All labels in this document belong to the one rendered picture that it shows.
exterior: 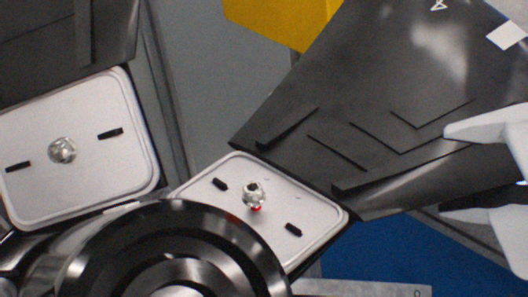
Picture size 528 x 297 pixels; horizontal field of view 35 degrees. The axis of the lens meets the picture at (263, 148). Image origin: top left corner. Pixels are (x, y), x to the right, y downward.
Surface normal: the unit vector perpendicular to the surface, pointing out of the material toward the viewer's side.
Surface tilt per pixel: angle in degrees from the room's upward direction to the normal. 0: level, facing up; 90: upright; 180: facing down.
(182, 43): 90
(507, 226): 16
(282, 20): 90
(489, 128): 96
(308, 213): 6
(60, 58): 51
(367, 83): 7
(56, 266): 45
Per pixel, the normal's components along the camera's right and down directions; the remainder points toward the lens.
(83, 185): -0.31, 0.12
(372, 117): 0.06, -0.73
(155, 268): 0.53, -0.05
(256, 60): 0.73, 0.41
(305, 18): -0.68, 0.56
